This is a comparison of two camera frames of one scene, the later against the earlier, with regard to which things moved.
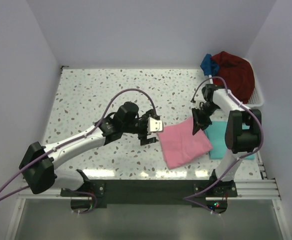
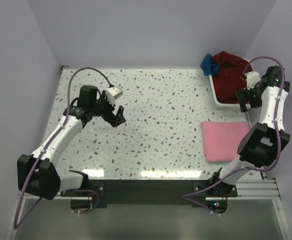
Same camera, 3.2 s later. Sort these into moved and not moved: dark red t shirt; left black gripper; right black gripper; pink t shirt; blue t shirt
Moved: right black gripper; pink t shirt; left black gripper
Not moved: dark red t shirt; blue t shirt
